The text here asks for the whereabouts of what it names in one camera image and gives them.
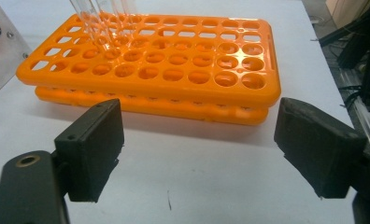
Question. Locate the beige box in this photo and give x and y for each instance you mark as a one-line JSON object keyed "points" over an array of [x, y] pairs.
{"points": [[348, 11]]}

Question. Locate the aluminium profile rail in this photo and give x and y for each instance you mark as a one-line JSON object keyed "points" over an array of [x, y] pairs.
{"points": [[365, 119]]}

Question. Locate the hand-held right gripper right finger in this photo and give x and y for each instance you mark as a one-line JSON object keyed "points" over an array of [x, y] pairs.
{"points": [[317, 146]]}

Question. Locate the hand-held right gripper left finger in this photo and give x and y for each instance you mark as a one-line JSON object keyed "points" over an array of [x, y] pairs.
{"points": [[91, 149]]}

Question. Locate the orange plastic test tube rack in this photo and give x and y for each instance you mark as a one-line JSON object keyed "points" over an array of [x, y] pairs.
{"points": [[180, 84]]}

